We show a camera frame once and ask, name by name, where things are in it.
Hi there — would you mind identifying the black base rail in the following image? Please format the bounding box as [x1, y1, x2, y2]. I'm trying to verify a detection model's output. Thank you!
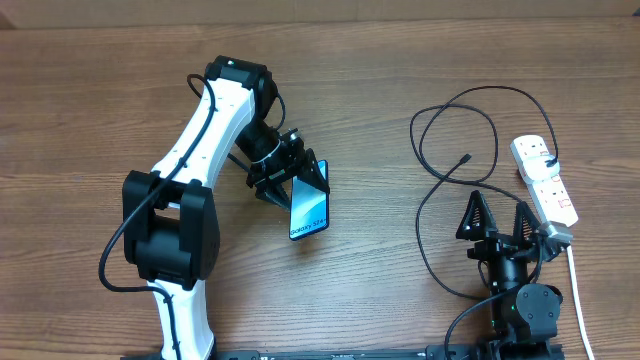
[119, 344, 566, 360]

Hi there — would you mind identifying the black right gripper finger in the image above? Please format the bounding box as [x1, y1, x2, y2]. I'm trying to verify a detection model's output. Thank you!
[456, 190, 498, 240]
[513, 201, 540, 239]

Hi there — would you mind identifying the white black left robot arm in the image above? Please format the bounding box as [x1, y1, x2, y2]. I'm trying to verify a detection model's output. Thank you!
[114, 56, 330, 359]

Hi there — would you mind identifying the white power strip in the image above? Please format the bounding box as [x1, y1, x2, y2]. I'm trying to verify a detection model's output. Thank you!
[510, 135, 578, 227]

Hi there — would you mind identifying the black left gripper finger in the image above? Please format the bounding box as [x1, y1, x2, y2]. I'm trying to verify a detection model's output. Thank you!
[296, 148, 330, 194]
[255, 182, 291, 211]

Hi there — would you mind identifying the Samsung Galaxy smartphone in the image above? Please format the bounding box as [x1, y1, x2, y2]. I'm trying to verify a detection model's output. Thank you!
[289, 177, 329, 241]

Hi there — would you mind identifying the brown cardboard box wall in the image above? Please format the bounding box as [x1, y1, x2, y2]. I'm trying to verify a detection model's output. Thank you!
[1, 0, 639, 30]

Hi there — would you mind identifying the white charger plug adapter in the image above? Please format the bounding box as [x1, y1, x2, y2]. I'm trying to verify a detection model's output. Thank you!
[518, 154, 560, 184]

